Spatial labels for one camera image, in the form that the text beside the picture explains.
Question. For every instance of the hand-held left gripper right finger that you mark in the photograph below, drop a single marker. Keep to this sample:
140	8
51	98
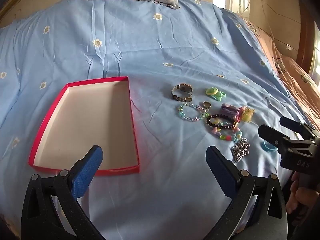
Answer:
221	172

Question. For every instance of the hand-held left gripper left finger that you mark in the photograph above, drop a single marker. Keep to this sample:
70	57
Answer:
86	172

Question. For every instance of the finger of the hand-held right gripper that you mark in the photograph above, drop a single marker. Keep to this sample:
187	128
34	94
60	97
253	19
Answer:
295	125
271	133

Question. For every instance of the yellow hair claw clip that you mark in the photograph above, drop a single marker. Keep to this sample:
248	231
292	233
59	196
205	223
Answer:
246	115

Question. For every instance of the red cardboard box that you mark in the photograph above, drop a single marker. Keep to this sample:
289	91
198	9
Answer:
87	125

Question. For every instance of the metal mesh-band wristwatch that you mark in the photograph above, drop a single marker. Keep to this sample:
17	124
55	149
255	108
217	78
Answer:
186	88

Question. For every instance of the person's right hand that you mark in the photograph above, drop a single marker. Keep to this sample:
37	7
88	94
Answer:
300	200

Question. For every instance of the window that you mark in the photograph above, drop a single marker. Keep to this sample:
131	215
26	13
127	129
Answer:
315	55

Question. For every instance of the brown printed quilt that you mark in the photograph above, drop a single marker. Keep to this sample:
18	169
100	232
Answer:
272	52

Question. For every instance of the wooden headboard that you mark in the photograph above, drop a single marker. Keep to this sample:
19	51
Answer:
25	2

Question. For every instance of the white wall socket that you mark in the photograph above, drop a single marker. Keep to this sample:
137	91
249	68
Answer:
288	47

